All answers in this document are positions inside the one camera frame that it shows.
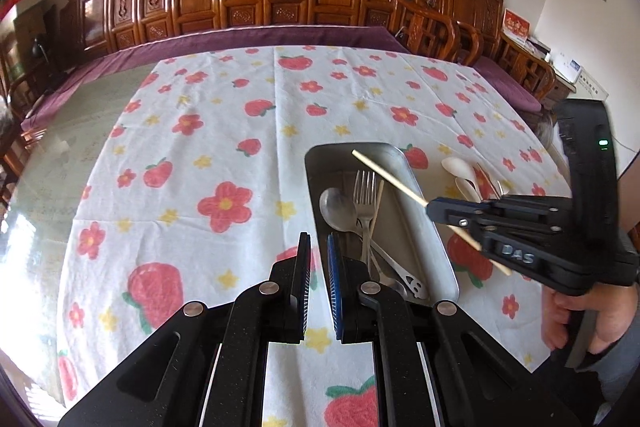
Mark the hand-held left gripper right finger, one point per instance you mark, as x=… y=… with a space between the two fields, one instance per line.
x=334 y=287

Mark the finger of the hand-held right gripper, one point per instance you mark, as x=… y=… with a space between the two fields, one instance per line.
x=487 y=227
x=475 y=207

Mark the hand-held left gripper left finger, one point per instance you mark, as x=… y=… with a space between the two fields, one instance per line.
x=302 y=287

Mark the metal fork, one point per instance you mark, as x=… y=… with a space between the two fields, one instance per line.
x=376 y=212
x=339 y=209
x=365 y=192

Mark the rectangular metal tray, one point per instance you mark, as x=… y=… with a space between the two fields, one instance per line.
x=395 y=227

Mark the wooden chopstick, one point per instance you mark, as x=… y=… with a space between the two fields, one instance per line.
x=390 y=177

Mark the person's right hand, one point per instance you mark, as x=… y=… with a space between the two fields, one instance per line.
x=615 y=317

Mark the white fluffy bundle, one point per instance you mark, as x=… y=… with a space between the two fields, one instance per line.
x=549 y=132

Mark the white electrical panel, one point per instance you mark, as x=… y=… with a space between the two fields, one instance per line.
x=590 y=87

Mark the purple armchair cushion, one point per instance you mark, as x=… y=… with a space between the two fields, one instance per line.
x=510 y=84

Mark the white device box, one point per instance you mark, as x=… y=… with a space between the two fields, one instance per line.
x=569 y=63

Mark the strawberry print tablecloth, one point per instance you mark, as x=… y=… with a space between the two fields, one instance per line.
x=200 y=157

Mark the red sign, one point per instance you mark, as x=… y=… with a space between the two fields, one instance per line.
x=516 y=27

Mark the person's grey clothing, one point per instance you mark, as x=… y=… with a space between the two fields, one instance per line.
x=600 y=392

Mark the carved wooden armchair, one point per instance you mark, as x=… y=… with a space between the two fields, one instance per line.
x=465 y=2

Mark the glass-top table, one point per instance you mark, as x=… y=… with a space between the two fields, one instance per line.
x=55 y=167

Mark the dark wooden dining chair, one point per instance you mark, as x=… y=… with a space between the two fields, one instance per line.
x=22 y=107

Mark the green carton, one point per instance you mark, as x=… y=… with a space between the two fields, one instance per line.
x=21 y=42

